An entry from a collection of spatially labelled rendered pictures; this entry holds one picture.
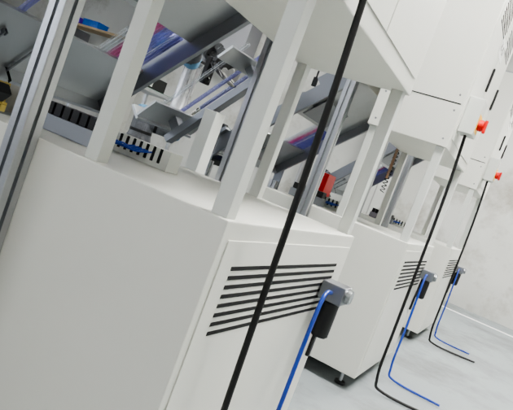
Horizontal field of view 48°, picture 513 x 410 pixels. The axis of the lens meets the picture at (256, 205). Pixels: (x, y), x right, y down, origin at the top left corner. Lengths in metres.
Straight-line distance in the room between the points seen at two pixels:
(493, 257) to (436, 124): 4.28
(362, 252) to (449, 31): 0.90
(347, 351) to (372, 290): 0.26
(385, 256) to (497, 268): 4.26
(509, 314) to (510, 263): 0.51
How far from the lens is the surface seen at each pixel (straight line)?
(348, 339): 2.31
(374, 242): 2.26
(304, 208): 2.31
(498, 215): 6.48
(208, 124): 2.22
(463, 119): 2.31
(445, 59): 2.33
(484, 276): 6.47
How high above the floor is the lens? 0.72
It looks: 4 degrees down
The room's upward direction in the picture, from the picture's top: 21 degrees clockwise
